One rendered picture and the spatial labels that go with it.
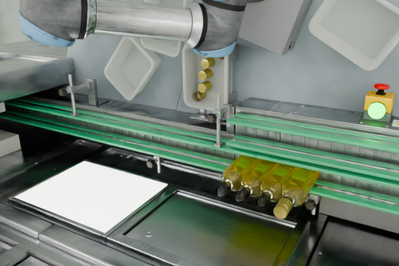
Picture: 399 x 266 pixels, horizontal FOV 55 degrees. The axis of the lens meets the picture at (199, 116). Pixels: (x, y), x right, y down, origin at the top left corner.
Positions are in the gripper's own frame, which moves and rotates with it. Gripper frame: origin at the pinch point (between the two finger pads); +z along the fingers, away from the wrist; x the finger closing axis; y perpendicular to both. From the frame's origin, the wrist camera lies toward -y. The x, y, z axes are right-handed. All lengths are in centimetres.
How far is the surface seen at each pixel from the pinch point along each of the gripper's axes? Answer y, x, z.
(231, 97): -65, 22, 1
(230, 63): -61, 11, 0
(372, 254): -124, 34, -18
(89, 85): -9.6, 43.2, -6.6
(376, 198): -119, 23, -10
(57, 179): -27, 66, -35
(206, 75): -54, 18, -1
